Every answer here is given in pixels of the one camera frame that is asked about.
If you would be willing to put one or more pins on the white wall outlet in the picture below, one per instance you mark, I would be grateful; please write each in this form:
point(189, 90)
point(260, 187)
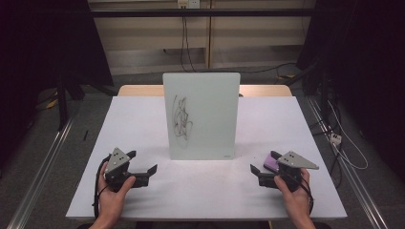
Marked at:
point(188, 3)

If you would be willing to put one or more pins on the small black pen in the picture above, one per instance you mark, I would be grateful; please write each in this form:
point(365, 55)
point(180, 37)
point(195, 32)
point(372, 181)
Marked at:
point(85, 135)

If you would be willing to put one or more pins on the white power strip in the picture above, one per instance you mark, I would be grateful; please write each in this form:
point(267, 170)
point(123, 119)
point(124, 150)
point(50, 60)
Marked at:
point(335, 138)

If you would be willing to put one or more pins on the person's right hand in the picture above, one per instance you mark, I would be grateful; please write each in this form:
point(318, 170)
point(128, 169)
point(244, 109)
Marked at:
point(299, 200)

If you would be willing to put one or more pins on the black horizontal bar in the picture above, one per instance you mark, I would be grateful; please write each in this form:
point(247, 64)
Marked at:
point(143, 12)

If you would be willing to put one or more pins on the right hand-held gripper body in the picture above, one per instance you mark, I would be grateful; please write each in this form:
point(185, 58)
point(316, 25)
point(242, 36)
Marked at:
point(293, 162)

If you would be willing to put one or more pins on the black metal stand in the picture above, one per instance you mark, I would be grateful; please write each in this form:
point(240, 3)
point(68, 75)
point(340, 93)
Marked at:
point(62, 105)

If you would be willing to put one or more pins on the metal floor rail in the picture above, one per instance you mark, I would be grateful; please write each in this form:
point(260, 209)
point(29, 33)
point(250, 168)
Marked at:
point(353, 178)
point(41, 171)

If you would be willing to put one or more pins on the black curtain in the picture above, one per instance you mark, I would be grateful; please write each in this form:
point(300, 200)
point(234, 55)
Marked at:
point(366, 63)
point(44, 47)

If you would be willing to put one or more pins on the purple eraser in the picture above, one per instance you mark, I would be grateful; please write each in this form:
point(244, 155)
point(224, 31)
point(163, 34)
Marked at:
point(270, 163)

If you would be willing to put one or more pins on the person's left hand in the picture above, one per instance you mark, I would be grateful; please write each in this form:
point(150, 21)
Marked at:
point(111, 202)

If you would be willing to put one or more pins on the frosted glass whiteboard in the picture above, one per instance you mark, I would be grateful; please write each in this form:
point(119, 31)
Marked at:
point(207, 111)

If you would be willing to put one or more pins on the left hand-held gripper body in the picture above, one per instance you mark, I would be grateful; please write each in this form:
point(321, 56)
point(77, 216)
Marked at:
point(117, 160)

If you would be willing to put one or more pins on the wooden table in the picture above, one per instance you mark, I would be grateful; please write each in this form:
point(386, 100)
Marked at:
point(140, 90)

